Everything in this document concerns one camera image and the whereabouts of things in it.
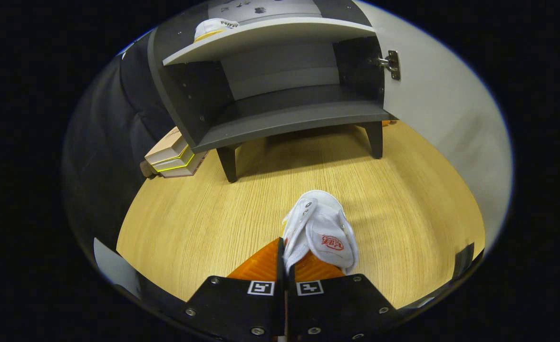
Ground metal door hinge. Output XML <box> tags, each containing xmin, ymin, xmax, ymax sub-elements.
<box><xmin>370</xmin><ymin>50</ymin><xmax>401</xmax><ymax>81</ymax></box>

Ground dark grey shoe cabinet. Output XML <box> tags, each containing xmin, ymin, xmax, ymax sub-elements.
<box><xmin>147</xmin><ymin>0</ymin><xmax>397</xmax><ymax>183</ymax></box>

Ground black backdrop cloth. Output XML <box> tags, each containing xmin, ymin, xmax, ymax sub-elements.
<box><xmin>61</xmin><ymin>28</ymin><xmax>176</xmax><ymax>266</ymax></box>

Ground stack of books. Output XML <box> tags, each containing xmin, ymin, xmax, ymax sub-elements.
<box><xmin>145</xmin><ymin>126</ymin><xmax>209</xmax><ymax>179</ymax></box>

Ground white shoe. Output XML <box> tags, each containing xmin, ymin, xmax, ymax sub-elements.
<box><xmin>281</xmin><ymin>190</ymin><xmax>359</xmax><ymax>276</ymax></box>
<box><xmin>193</xmin><ymin>18</ymin><xmax>240</xmax><ymax>43</ymax></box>

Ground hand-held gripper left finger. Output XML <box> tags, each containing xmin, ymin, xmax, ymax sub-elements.
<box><xmin>185</xmin><ymin>237</ymin><xmax>286</xmax><ymax>340</ymax></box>

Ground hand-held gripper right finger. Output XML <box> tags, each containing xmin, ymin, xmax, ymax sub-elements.
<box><xmin>287</xmin><ymin>251</ymin><xmax>404</xmax><ymax>340</ymax></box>

